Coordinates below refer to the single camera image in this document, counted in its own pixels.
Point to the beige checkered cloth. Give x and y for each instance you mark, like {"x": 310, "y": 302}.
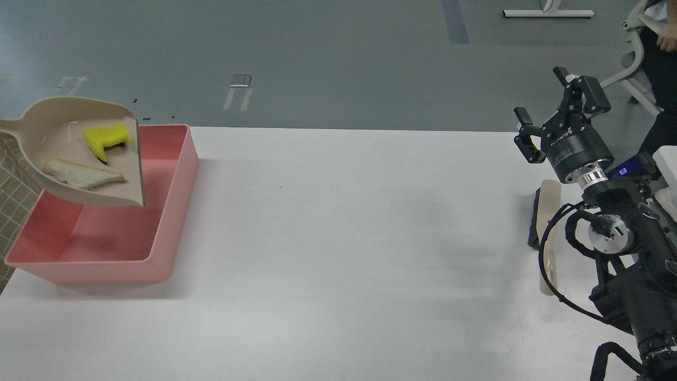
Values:
{"x": 19, "y": 193}

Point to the beige plastic dustpan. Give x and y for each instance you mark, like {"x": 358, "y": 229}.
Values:
{"x": 53, "y": 128}

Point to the beige hand brush black bristles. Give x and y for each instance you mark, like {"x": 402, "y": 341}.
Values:
{"x": 543, "y": 231}

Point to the slice of toast bread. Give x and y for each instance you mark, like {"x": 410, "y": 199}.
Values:
{"x": 79, "y": 176}

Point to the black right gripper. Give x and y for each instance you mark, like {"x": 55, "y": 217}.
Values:
{"x": 571, "y": 142}

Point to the yellow sponge piece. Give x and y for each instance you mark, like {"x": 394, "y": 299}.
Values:
{"x": 101, "y": 138}

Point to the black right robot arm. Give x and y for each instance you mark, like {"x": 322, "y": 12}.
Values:
{"x": 615, "y": 224}

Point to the white office chair base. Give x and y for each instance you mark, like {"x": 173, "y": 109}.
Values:
{"x": 632, "y": 77}

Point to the white desk foot bar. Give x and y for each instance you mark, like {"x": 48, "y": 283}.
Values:
{"x": 549, "y": 10}

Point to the pink plastic bin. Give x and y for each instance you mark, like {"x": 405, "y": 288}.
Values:
{"x": 70, "y": 243}

